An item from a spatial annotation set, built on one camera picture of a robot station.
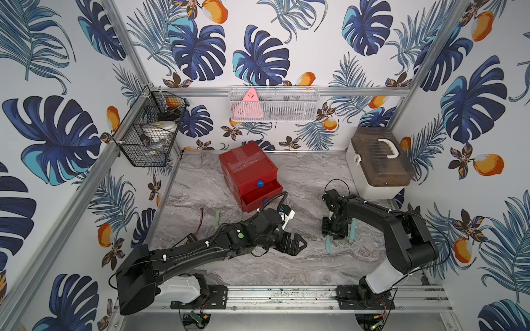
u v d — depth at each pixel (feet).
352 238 2.93
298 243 2.07
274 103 3.32
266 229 1.85
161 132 2.62
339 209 2.26
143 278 1.31
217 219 3.11
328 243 2.88
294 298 2.50
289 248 2.07
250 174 2.83
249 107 2.94
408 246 1.52
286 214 2.21
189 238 2.88
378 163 3.14
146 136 2.72
